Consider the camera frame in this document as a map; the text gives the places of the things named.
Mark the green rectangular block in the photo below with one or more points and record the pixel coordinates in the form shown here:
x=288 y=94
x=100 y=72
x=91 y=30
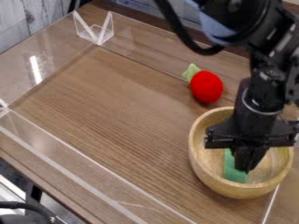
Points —
x=230 y=172

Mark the clear acrylic corner bracket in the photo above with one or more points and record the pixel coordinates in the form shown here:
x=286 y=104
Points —
x=96 y=34

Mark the brown wooden bowl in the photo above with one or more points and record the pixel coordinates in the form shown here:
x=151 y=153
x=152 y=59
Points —
x=207 y=162

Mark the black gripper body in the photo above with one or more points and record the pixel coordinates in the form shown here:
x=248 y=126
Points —
x=250 y=130

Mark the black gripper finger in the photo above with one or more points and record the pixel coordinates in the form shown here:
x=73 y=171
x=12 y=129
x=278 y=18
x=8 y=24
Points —
x=255 y=154
x=242 y=155

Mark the red plush strawberry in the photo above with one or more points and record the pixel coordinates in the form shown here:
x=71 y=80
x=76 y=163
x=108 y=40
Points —
x=206 y=84

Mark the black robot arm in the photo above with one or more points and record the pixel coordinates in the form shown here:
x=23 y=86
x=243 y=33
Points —
x=266 y=28

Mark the clear acrylic front wall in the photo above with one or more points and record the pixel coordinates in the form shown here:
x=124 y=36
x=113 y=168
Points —
x=99 y=195

